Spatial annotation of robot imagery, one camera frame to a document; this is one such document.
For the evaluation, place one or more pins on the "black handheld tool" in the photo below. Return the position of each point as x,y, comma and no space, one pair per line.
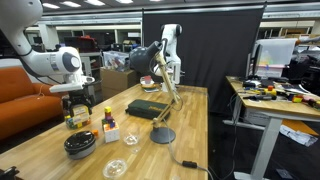
260,97

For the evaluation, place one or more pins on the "small yellow wooden block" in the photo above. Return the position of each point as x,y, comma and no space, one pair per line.
107,109

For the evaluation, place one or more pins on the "red block on plate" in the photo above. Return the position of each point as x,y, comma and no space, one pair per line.
147,79

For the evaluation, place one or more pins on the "brown cardboard box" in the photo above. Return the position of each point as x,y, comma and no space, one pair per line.
116,81

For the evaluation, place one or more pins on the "white plate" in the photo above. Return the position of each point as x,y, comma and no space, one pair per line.
148,85

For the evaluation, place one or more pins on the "dark equipment rack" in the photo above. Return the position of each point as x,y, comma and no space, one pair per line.
4,46

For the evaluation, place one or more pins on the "dark green flat case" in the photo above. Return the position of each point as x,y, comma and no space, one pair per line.
146,108

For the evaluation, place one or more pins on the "computer monitor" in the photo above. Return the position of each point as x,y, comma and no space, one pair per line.
275,53

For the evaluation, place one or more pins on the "clear glass cup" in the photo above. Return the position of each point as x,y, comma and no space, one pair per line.
131,137

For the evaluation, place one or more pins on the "clear plastic storage bin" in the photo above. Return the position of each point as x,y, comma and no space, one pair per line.
115,60

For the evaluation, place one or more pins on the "black clamp mount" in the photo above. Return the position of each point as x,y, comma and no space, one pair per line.
8,173

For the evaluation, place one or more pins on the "red bag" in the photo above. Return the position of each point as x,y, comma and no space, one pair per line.
83,43

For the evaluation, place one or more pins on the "idle white robot arm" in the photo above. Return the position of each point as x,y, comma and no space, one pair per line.
171,43

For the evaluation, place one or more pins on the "black curtain backdrop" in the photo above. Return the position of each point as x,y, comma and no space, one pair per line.
213,50

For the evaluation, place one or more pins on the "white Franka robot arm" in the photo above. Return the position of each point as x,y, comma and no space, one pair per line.
50,61

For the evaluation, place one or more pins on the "small orange wooden block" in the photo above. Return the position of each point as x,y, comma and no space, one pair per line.
95,133

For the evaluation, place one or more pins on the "wooden desk lamp grey shade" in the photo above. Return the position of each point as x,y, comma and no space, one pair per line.
162,135

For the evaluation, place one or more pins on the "clear glass dish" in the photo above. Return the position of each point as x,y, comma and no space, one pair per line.
115,168

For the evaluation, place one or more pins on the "small purple wooden block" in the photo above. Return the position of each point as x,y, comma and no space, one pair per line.
109,118

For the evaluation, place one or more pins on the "white glass-door cabinet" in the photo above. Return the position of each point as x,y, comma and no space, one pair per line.
95,66

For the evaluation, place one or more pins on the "small red wooden block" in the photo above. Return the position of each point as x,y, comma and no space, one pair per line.
108,114

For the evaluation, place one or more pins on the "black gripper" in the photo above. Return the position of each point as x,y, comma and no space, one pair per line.
80,97

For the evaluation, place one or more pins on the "wooden side desk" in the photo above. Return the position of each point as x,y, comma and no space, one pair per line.
270,110

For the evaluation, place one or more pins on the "orange sofa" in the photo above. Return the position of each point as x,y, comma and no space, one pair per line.
20,106

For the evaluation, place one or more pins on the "white paper sheets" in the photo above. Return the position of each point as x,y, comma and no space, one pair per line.
298,136

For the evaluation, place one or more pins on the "clear jar of coloured blocks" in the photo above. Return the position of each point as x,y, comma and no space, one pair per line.
80,118

